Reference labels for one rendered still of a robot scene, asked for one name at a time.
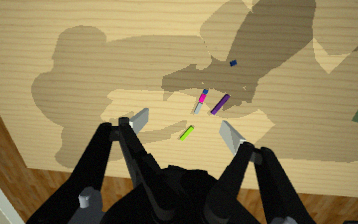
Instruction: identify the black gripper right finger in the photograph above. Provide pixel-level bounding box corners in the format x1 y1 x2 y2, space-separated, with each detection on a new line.
203 120 316 224

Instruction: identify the lime green rod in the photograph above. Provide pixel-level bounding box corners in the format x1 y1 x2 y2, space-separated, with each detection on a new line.
180 126 194 141

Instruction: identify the small magenta rod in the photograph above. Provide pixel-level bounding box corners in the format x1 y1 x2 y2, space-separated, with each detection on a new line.
199 94 206 103

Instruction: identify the purple rod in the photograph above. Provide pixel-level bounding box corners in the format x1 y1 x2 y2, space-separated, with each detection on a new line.
211 94 231 115

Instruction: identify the grey rod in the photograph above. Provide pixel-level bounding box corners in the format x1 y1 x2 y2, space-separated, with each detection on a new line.
194 102 202 114

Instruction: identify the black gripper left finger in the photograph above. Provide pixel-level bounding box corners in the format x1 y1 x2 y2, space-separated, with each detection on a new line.
25 108 180 224

